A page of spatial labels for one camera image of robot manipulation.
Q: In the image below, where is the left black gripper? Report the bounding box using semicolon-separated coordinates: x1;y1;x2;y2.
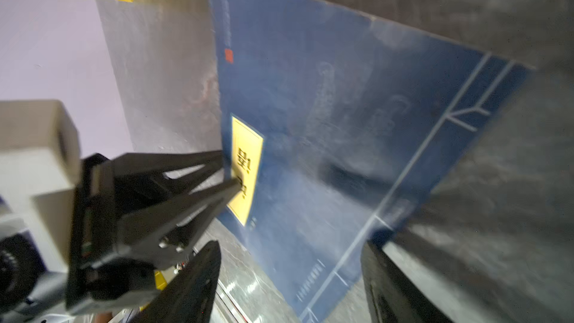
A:
0;150;243;317

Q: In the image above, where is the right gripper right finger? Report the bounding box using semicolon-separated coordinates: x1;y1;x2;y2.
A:
360;241;451;323

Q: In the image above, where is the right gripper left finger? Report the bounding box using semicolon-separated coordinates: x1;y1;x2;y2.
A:
132;241;221;322

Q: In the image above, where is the navy book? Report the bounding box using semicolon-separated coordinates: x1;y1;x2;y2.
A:
209;0;532;322

